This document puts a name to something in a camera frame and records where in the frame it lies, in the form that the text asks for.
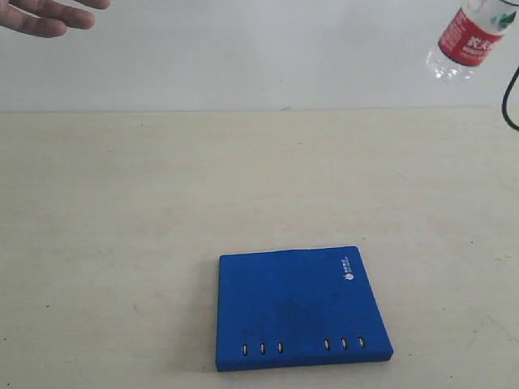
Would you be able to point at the person's bare hand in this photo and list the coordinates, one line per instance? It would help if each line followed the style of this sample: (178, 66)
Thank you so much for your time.
(44, 18)

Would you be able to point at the blue ring binder notebook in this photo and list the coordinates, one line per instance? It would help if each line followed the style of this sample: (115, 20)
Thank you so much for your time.
(297, 308)

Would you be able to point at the clear plastic water bottle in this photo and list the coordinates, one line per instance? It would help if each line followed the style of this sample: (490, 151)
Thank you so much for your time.
(471, 35)

